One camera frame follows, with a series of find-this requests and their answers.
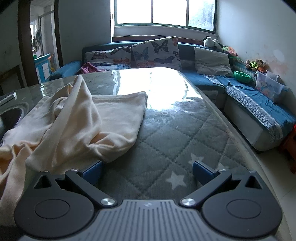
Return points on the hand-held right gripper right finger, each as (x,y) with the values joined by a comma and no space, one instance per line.
(202,172)

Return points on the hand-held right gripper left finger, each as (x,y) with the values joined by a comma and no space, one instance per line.
(92,172)

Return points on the cream garment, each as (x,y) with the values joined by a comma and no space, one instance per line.
(69,120)

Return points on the hanging clothes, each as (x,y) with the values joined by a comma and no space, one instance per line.
(36,40)

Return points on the red plastic stool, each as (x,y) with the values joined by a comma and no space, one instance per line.
(290,148)

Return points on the blue sofa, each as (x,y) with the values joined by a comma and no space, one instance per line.
(196,80)

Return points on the black round table recess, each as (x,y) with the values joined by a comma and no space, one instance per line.
(11,115)

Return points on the pink cloth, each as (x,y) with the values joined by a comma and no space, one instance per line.
(89,68)

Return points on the clear plastic storage box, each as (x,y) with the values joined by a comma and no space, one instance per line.
(268,85)

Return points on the grey cushion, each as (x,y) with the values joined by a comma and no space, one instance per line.
(211,61)

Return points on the small grey bar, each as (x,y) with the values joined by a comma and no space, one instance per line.
(10,96)

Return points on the light blue cabinet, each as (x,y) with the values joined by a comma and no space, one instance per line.
(42,67)

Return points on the long butterfly print pillow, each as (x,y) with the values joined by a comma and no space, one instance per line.
(108,56)

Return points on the brown plush toy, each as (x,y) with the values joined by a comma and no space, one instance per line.
(248,64)
(261,63)

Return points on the green plush toy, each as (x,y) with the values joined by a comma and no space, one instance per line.
(254,64)

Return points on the colourful plush toy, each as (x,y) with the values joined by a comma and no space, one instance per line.
(230,51)

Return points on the dark wooden cabinet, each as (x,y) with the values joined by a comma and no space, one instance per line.
(11,76)

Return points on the large butterfly print pillow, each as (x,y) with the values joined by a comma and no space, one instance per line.
(155,53)

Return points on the panda plush toy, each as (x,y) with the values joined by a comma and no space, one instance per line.
(211,41)

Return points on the window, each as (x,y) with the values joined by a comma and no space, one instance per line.
(168,11)

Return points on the dark wooden door frame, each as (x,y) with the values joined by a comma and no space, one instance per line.
(25,46)

